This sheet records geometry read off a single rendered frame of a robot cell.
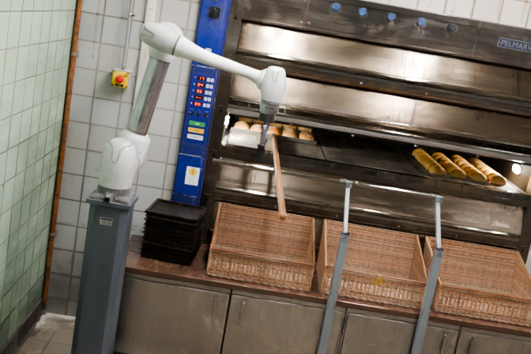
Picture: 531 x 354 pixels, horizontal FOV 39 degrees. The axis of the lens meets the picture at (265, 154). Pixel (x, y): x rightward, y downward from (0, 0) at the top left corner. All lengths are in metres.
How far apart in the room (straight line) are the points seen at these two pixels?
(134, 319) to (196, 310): 0.32
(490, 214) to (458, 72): 0.85
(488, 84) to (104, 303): 2.37
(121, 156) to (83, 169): 0.96
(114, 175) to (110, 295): 0.58
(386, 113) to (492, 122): 0.61
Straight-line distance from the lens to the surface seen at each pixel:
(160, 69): 3.57
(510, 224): 4.56
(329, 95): 4.22
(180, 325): 3.99
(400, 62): 4.24
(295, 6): 4.18
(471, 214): 4.49
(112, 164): 3.45
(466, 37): 4.32
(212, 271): 3.92
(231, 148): 4.24
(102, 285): 3.61
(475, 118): 4.38
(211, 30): 4.14
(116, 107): 4.28
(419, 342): 4.02
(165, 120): 4.25
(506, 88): 4.39
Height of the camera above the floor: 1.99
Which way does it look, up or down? 11 degrees down
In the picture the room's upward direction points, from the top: 10 degrees clockwise
